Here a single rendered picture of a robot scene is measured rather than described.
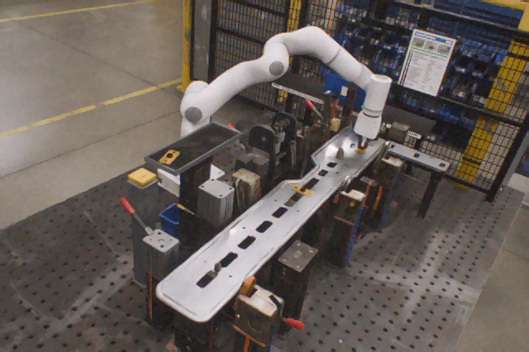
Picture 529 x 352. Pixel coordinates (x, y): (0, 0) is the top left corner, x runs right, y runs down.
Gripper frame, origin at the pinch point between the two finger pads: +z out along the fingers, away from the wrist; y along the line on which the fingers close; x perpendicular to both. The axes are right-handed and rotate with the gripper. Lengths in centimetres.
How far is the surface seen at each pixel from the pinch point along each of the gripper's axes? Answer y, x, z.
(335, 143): -11.7, -1.8, 3.5
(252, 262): 1, -91, 3
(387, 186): 17.6, -8.1, 10.5
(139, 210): -37, -99, -2
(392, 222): 23.5, 1.1, 33.4
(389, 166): 16.0, -8.3, 0.9
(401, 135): 10.6, 23.4, 0.3
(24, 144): -261, -5, 105
